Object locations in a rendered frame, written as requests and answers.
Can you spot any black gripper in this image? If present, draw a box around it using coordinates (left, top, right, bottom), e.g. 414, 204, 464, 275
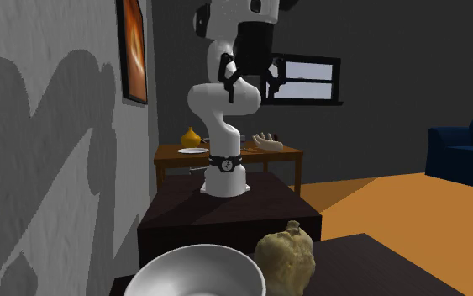
217, 22, 288, 104

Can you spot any black framed window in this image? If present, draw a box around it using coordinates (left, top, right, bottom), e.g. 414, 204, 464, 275
260, 52, 344, 107

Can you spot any beige hand figure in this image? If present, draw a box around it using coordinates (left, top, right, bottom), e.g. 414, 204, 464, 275
251, 131, 286, 152

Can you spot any yellow vase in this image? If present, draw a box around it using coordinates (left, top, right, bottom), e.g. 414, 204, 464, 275
179, 126, 202, 149

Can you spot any white plate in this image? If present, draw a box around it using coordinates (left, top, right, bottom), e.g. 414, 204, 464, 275
177, 146, 210, 156

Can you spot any brown wooden table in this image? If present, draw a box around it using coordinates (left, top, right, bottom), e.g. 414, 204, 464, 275
153, 140, 305, 197

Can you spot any dark brown robot stand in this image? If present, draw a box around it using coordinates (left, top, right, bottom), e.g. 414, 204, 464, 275
137, 171, 323, 270

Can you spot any yellowish lumpy sack figure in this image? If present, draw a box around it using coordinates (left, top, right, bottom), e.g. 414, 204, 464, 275
254, 219, 316, 296

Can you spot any white bowl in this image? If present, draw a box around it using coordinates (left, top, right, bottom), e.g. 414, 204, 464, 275
123, 243, 268, 296

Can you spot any dark blue sofa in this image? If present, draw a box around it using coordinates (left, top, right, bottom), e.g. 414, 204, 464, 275
424, 114, 473, 194

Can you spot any orange framed wall picture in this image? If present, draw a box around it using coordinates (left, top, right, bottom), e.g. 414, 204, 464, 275
115, 0, 150, 106

